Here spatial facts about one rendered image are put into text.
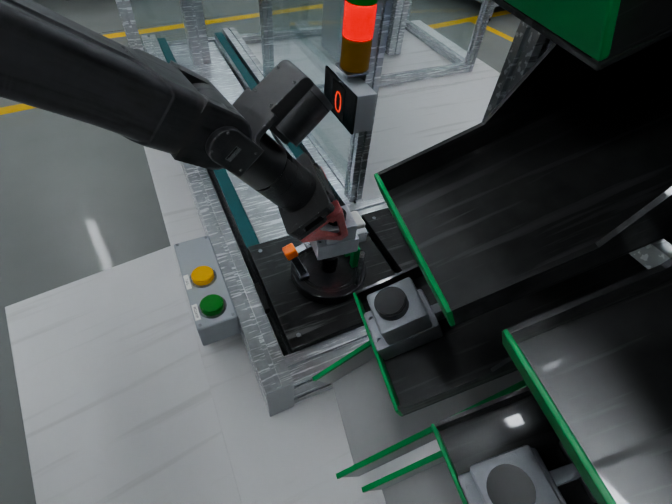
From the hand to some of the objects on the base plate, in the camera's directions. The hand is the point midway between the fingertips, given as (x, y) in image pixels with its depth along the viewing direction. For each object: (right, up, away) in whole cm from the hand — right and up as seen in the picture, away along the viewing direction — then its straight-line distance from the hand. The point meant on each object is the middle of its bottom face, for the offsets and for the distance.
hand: (336, 222), depth 56 cm
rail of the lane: (-28, 0, +38) cm, 47 cm away
